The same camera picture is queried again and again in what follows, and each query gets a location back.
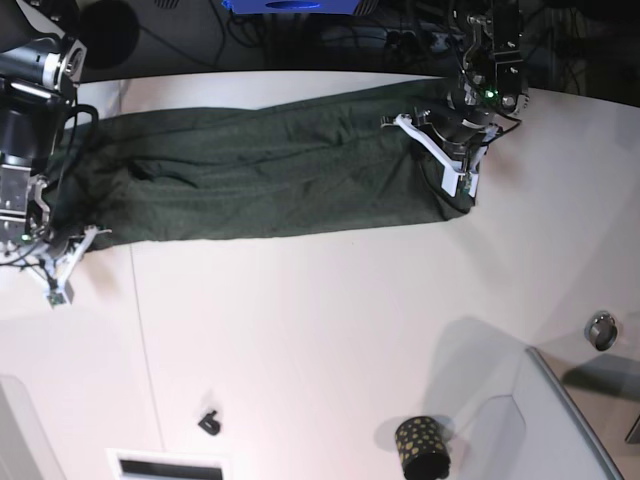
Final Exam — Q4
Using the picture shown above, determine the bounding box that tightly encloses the blue plastic box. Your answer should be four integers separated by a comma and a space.
222, 0, 359, 15

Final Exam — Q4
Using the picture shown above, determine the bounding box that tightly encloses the black cup with gold dots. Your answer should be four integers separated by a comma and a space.
395, 416, 451, 480

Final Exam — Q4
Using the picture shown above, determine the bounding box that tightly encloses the white rectangular table slot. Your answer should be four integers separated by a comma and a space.
106, 449, 233, 480

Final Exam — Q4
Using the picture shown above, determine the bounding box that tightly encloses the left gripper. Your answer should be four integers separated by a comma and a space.
403, 107, 502, 173

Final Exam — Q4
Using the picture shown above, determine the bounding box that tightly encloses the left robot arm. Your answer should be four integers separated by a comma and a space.
381, 1, 528, 175

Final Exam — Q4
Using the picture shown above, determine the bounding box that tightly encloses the black round stool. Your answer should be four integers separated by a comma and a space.
80, 0, 140, 70

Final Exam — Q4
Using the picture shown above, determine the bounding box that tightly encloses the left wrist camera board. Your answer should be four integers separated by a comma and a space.
441, 168, 479, 198

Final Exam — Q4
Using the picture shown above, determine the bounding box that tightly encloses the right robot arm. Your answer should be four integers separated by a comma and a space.
1, 1, 103, 306

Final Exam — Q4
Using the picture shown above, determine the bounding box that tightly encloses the dark green t-shirt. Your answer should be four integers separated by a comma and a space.
48, 80, 475, 250

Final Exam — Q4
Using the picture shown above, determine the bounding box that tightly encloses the round metal table grommet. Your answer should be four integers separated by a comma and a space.
584, 310, 619, 352

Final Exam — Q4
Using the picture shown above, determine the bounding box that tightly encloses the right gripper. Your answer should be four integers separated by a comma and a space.
22, 225, 111, 293

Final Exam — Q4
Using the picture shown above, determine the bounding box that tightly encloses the small black plastic clip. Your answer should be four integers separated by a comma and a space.
198, 410, 221, 436

